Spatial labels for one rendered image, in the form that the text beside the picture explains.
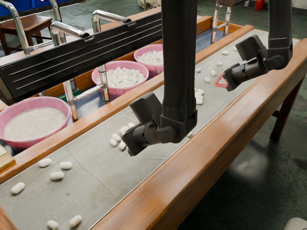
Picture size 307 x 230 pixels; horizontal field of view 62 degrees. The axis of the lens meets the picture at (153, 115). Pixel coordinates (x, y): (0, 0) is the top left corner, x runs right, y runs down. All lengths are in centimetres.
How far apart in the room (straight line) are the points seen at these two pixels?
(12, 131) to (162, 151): 56
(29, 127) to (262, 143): 163
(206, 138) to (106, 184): 36
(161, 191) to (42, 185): 34
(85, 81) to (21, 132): 42
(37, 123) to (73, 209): 43
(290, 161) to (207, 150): 127
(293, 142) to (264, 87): 106
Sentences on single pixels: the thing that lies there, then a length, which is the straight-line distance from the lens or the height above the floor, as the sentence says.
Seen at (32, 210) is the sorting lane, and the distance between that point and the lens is 78.
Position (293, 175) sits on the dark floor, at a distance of 197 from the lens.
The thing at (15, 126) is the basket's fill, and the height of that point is 73.
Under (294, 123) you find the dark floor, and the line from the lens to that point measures 242.
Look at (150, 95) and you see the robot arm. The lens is 60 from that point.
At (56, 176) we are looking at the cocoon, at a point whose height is 76.
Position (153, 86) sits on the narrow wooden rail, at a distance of 113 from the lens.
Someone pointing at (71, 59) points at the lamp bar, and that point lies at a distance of 65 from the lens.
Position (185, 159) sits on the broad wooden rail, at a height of 76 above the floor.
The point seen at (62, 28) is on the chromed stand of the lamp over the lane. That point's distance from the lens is 76.
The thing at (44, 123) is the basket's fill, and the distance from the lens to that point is 105.
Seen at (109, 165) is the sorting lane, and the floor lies 74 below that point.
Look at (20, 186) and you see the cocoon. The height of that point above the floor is 76.
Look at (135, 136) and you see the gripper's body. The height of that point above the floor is 89.
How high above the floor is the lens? 135
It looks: 38 degrees down
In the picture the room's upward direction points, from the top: straight up
